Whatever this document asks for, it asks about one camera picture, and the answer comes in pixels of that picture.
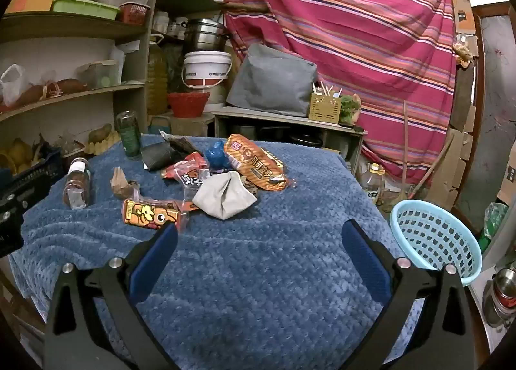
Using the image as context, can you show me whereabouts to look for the clear orange cartoon wrapper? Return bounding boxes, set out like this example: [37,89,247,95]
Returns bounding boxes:
[122,198,199,233]

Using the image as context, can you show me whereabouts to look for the brown framed door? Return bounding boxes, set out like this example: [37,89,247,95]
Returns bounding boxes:
[455,3,516,234]

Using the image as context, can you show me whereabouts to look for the yellow egg tray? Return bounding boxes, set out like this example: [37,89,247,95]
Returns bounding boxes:
[83,140,122,155]

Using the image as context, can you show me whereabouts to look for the small blue basket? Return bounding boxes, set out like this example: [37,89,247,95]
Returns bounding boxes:
[148,116,172,135]

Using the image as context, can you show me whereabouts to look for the red plastic bowl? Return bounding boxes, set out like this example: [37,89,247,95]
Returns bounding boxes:
[166,91,211,119]

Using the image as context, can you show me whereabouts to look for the clear plastic container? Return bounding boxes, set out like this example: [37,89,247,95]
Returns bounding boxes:
[77,60,123,89]

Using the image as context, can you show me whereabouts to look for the dark striped wrapper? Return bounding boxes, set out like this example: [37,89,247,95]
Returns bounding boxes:
[158,129,204,157]

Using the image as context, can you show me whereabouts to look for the grey cloth pouch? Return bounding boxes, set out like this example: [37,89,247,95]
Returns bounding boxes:
[192,171,259,220]

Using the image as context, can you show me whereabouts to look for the small red basket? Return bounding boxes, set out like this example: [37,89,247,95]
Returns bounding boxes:
[120,3,150,25]

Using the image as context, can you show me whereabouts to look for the light blue plastic basket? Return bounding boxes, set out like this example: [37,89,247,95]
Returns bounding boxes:
[389,200,483,287]

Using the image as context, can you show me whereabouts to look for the stack of flattened cardboard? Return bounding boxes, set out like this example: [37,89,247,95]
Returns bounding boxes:
[427,68,478,211]

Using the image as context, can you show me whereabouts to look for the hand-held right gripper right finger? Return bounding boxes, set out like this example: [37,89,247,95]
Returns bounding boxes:
[341,219,480,370]

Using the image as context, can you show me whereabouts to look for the brown cardboard box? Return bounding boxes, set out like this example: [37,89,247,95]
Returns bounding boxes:
[496,164,516,205]

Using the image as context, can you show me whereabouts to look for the stacked steel pots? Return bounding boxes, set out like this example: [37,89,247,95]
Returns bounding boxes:
[183,18,231,52]

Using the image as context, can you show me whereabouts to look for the blue plastic bag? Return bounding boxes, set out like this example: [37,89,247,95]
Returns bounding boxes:
[205,140,227,172]

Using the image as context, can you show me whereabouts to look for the wooden shelf unit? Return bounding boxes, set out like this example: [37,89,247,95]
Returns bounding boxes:
[0,0,226,141]

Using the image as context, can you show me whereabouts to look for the blue knitted blanket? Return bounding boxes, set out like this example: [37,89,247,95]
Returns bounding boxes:
[8,134,428,370]

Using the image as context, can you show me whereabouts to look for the large yellow oil jug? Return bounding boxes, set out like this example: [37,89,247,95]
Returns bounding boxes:
[146,34,169,116]

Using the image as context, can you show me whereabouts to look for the green glass bottle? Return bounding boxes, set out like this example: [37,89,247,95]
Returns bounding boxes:
[115,111,144,161]

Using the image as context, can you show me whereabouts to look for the red snack packet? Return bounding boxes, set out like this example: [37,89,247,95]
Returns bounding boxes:
[162,152,211,190]

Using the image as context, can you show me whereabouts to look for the low cardboard box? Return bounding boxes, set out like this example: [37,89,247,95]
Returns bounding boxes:
[169,114,214,137]

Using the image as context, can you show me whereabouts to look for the brown paper wrapper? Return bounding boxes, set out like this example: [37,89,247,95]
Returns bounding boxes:
[110,166,142,200]

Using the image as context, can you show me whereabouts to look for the low wooden table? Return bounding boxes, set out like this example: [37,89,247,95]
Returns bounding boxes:
[211,106,368,177]

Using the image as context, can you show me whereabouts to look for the green plastic tray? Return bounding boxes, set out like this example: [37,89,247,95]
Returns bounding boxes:
[52,0,121,21]

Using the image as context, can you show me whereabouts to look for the green leafy vegetable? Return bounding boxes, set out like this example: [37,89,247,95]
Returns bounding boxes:
[340,94,362,126]

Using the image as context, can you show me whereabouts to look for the orange cardboard box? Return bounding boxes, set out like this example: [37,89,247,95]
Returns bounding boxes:
[4,0,55,14]

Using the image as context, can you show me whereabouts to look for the yellow utensil holder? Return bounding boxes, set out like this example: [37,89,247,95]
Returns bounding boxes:
[308,92,342,125]

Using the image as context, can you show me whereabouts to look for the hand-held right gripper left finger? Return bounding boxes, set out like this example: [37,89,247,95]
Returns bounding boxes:
[44,223,180,370]

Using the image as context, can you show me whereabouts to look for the red striped cloth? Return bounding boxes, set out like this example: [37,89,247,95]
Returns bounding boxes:
[222,0,458,185]

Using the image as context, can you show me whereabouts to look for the white plastic bucket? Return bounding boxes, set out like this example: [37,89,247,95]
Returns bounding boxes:
[181,50,233,91]

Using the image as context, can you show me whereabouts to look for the small oil bottle yellow cap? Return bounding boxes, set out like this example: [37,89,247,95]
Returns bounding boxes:
[363,163,387,205]

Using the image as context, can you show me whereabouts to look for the grey fabric cover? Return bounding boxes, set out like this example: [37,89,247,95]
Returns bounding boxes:
[226,43,319,118]

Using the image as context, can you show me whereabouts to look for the orange snack bag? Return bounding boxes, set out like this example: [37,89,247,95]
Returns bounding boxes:
[224,134,290,192]

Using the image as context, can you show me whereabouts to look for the wooden stick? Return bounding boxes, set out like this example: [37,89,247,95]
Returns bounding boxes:
[403,100,416,197]

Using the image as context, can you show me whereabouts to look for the green plastic bag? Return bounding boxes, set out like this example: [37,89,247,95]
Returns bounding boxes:
[479,201,509,252]

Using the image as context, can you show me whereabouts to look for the pile of yellow fruit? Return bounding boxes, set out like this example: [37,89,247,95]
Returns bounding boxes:
[0,137,35,175]

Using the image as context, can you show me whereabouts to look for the hanging cardboard box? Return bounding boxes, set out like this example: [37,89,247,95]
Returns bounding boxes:
[451,0,476,34]

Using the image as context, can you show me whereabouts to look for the white plastic bag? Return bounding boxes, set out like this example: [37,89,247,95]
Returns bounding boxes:
[0,64,28,107]

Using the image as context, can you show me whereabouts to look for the clear jar with brown contents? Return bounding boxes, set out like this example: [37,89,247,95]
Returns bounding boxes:
[62,157,91,210]

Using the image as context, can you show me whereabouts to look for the black plastic crate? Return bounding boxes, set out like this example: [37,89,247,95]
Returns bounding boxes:
[0,148,67,201]

